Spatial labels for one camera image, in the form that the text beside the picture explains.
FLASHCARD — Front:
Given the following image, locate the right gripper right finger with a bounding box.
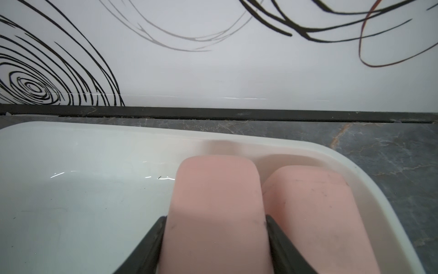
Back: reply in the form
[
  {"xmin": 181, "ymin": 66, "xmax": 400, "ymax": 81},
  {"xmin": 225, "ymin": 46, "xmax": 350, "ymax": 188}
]
[{"xmin": 266, "ymin": 215, "xmax": 317, "ymax": 274}]

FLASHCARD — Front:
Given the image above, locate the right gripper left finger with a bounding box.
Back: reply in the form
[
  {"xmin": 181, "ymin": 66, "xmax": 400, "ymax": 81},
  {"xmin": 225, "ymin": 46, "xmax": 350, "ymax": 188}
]
[{"xmin": 114, "ymin": 216, "xmax": 167, "ymax": 274}]

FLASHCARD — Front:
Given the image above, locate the pink sharpener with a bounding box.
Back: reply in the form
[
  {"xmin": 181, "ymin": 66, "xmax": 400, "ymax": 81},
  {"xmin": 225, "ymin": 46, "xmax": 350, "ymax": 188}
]
[
  {"xmin": 262, "ymin": 166, "xmax": 380, "ymax": 274},
  {"xmin": 158, "ymin": 155, "xmax": 273, "ymax": 274}
]

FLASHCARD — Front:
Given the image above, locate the white plastic tray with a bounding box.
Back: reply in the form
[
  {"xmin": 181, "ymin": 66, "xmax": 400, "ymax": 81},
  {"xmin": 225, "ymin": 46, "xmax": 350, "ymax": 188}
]
[{"xmin": 1, "ymin": 122, "xmax": 424, "ymax": 274}]

